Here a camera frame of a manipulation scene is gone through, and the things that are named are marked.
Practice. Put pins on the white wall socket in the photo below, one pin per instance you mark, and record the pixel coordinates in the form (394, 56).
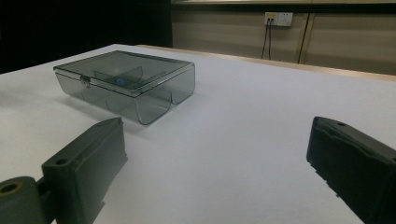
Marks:
(279, 19)

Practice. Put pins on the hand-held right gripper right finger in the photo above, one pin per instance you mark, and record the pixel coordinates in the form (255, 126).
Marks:
(358, 165)

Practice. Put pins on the transparent grey plastic box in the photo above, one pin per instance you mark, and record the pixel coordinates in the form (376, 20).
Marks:
(149, 102)

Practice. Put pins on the small blue round item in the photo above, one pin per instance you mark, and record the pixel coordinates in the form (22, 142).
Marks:
(120, 81)

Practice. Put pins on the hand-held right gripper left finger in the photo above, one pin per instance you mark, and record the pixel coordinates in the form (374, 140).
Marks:
(84, 168)

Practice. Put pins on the black curtain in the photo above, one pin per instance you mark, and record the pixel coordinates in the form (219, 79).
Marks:
(77, 25)

